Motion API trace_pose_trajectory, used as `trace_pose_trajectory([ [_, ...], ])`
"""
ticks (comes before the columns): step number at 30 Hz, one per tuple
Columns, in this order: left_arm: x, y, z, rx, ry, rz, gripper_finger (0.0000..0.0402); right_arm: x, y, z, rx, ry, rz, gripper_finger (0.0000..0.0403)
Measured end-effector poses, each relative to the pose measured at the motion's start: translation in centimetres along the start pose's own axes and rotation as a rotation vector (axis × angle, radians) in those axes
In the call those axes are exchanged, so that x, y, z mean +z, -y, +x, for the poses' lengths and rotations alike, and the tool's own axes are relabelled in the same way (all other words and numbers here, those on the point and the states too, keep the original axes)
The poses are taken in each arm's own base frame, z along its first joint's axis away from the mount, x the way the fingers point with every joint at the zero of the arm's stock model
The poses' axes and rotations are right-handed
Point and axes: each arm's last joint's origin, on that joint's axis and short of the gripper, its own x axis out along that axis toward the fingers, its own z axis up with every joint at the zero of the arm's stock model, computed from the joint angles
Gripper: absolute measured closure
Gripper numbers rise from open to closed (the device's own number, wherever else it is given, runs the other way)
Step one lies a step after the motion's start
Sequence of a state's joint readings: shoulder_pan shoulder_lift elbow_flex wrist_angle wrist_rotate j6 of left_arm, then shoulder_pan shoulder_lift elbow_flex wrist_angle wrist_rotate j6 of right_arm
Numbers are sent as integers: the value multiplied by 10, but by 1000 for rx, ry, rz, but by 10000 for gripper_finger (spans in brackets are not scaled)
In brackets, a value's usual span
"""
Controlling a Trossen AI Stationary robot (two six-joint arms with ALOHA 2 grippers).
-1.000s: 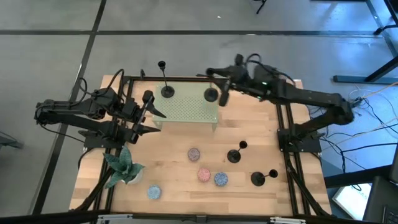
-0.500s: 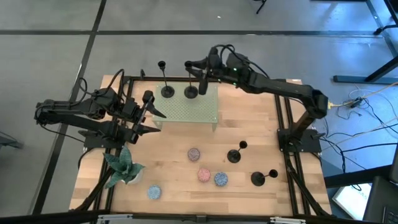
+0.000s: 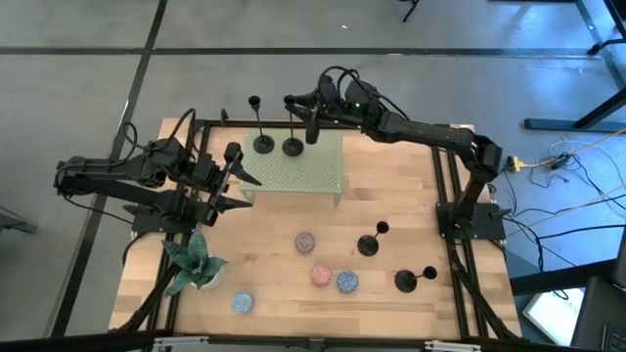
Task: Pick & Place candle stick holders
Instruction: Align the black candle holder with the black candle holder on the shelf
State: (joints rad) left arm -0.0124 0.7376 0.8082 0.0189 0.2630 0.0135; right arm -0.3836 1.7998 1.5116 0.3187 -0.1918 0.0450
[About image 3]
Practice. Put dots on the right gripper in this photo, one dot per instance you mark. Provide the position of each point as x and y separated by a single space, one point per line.
335 107

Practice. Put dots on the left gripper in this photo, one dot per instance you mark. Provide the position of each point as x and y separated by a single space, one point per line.
208 181

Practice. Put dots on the black metal candlestick holder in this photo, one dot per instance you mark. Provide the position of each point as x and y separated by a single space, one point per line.
292 146
368 245
263 144
405 281

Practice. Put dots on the purple patterned candle tin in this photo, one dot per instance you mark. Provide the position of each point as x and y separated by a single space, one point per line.
304 243

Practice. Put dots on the light blue patterned candle tin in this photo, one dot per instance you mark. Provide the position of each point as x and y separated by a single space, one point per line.
243 302

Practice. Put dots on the pink patterned candle tin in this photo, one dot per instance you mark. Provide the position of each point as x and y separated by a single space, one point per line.
321 275

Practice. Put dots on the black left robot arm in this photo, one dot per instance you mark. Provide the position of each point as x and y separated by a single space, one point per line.
147 168

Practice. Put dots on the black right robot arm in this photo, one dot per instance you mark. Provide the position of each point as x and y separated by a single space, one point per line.
430 134

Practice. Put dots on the dark blue patterned candle tin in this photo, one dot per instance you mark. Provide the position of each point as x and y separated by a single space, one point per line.
347 281

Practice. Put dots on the green perforated riser shelf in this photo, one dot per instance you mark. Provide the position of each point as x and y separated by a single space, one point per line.
303 171

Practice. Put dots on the potted plant in white pot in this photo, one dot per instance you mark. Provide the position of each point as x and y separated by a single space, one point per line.
193 264

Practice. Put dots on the black tripod leg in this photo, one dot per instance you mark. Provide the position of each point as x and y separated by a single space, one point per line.
411 9

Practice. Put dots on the yellow power strip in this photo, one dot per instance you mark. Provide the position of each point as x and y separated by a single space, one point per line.
514 163

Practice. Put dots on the grey chair base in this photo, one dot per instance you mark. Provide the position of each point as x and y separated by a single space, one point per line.
14 223

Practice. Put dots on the black desk foot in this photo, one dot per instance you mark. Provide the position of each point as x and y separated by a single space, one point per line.
557 279
572 124
604 44

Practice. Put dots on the white flat box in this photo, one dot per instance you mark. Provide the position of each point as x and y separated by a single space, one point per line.
552 315

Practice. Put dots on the dark laptop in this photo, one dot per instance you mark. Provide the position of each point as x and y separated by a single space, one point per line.
599 318

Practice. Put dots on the black aluminium table frame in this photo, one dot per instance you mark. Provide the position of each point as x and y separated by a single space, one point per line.
230 123

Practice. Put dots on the black camera rig crossbar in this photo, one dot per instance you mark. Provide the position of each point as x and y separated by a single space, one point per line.
313 343

